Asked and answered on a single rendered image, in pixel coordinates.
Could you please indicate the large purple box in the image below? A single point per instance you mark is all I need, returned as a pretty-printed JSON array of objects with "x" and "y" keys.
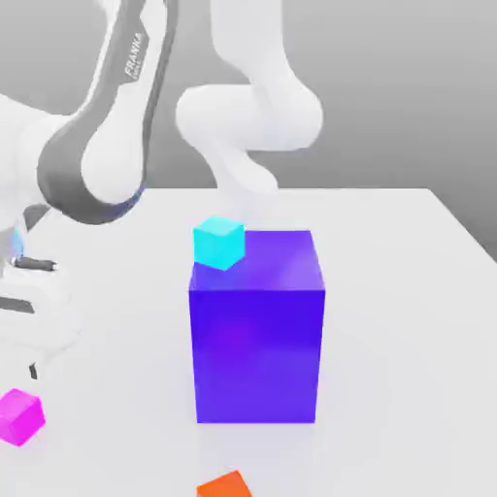
[{"x": 256, "y": 349}]

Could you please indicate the small orange cube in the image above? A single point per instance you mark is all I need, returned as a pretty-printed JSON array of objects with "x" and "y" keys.
[{"x": 225, "y": 486}]

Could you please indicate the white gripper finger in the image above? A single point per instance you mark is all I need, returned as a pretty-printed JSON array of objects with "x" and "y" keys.
[{"x": 32, "y": 369}]

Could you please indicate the small magenta cube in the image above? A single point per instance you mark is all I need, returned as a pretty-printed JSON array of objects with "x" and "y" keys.
[{"x": 19, "y": 417}]

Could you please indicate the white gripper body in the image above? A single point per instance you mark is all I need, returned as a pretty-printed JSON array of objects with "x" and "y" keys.
[{"x": 42, "y": 306}]

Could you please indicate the small cyan cube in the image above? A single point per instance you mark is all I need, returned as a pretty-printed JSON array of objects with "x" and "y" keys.
[{"x": 217, "y": 242}]

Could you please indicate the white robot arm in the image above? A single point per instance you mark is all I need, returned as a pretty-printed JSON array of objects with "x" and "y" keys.
[{"x": 116, "y": 155}]

